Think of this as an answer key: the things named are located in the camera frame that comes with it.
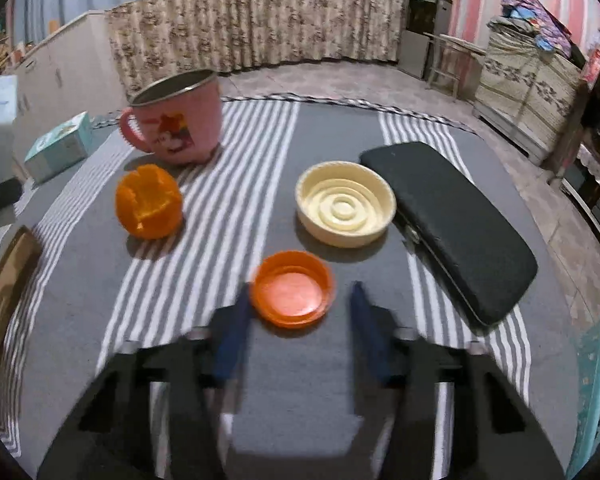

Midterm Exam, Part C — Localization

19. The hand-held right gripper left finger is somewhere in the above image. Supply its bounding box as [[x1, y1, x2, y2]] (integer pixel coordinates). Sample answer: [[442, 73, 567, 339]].
[[37, 282, 255, 480]]

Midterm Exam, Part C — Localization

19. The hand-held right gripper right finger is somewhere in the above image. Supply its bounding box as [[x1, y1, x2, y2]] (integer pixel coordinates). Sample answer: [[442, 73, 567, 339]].
[[349, 281, 566, 480]]

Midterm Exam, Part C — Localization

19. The orange plastic cap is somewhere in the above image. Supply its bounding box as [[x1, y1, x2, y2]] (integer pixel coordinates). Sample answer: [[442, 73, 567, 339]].
[[249, 251, 335, 329]]

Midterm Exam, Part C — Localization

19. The light blue plastic basket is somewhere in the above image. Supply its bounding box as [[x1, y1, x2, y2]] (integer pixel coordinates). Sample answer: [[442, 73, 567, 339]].
[[565, 292, 600, 480]]

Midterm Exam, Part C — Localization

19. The black zip case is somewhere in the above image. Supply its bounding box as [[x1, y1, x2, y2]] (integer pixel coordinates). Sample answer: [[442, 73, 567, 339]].
[[359, 141, 539, 328]]

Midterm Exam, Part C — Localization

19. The cream round plastic lid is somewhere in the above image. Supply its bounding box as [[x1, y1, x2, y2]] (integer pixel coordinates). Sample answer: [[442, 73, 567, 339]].
[[295, 160, 397, 249]]

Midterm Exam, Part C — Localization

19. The orange peel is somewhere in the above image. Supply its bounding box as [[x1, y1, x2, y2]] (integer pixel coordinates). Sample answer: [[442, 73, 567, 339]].
[[115, 165, 185, 240]]

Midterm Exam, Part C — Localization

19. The grey striped blanket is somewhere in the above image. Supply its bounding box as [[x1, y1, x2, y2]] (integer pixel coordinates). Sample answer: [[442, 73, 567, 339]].
[[0, 94, 581, 480]]

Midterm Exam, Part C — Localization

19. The pink cartoon cup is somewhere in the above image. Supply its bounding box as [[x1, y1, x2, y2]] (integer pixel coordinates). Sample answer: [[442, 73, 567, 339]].
[[119, 69, 225, 166]]

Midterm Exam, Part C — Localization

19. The brown paper bag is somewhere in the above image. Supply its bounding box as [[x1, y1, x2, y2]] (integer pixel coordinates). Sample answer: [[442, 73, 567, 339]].
[[0, 226, 43, 365]]

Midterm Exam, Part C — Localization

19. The teal tissue box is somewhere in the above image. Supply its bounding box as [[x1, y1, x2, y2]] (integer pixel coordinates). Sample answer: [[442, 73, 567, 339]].
[[24, 111, 93, 184]]

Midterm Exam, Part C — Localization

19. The low cabinet with lace cloth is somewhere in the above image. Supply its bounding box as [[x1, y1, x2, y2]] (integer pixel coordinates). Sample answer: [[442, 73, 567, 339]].
[[560, 145, 600, 256]]

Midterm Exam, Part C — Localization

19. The black flat object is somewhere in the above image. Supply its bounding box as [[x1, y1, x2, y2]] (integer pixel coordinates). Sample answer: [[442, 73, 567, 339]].
[[0, 177, 23, 222]]

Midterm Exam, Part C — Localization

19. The metal clothes rack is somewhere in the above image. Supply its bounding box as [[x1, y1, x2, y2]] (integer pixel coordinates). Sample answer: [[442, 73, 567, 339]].
[[545, 30, 600, 181]]

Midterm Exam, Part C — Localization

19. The cloth-covered cabinet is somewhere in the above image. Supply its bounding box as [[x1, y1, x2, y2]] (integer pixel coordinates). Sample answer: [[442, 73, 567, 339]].
[[472, 30, 588, 166]]

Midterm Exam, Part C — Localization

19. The small round side table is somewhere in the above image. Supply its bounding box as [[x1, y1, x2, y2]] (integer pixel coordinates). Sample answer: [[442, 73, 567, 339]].
[[424, 32, 487, 103]]

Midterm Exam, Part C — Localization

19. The grey water dispenser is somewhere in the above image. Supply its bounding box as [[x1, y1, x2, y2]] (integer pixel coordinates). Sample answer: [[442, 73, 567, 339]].
[[397, 0, 453, 80]]

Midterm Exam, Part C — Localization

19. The white low cabinet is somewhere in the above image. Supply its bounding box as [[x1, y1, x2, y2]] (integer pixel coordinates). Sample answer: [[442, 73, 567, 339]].
[[10, 10, 131, 171]]

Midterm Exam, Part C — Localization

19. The blue and floral curtain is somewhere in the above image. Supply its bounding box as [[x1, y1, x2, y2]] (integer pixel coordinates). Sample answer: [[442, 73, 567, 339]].
[[5, 0, 421, 98]]

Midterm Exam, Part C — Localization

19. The pink hanging packet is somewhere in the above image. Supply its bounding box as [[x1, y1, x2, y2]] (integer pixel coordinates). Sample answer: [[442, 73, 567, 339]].
[[582, 45, 600, 86]]

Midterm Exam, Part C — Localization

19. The pile of folded blankets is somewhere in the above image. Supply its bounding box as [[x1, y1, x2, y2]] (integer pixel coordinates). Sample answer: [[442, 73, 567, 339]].
[[487, 0, 578, 53]]

